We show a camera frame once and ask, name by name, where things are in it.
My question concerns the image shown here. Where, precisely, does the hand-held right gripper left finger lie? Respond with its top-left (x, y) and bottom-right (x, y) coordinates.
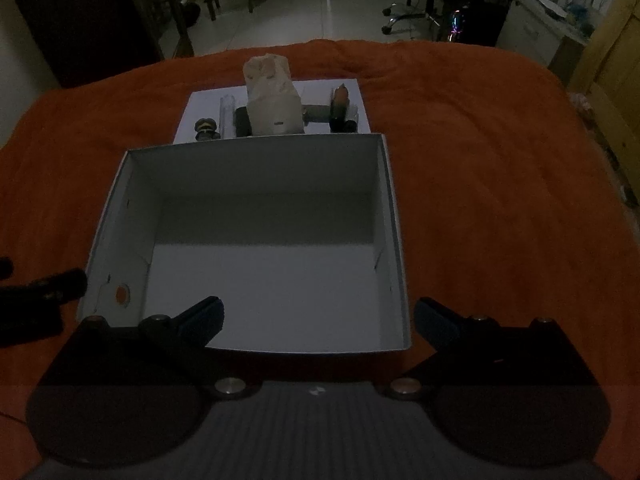
top-left (50, 296), bottom-right (261, 402)

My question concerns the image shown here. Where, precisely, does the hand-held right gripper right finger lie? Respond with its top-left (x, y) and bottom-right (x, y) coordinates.
top-left (377, 296), bottom-right (596, 402)

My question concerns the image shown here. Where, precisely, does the white cardboard box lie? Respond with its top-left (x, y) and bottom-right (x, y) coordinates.
top-left (76, 132), bottom-right (414, 354)

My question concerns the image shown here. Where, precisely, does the orange blanket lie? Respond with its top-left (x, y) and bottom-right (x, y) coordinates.
top-left (0, 37), bottom-right (640, 480)

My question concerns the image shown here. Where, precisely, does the clear plastic tube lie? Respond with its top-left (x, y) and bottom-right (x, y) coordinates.
top-left (220, 94), bottom-right (236, 139)

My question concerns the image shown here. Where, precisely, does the grey cylinder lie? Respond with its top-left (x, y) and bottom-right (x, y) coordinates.
top-left (301, 104), bottom-right (333, 124)

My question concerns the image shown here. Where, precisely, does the brown tapered bottle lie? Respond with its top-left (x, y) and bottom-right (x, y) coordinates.
top-left (330, 82), bottom-right (350, 131)

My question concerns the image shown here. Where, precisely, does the dark wooden cabinet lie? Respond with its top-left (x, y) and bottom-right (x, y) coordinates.
top-left (0, 0), bottom-right (196, 89)

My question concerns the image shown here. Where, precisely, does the computer tower with coloured lights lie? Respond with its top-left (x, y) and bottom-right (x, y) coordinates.
top-left (447, 0), bottom-right (512, 49)

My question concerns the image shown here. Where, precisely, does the white cabinet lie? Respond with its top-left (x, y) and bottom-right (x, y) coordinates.
top-left (495, 0), bottom-right (596, 69)

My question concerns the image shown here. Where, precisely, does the yellow wooden board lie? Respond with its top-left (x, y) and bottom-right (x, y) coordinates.
top-left (567, 0), bottom-right (640, 162)

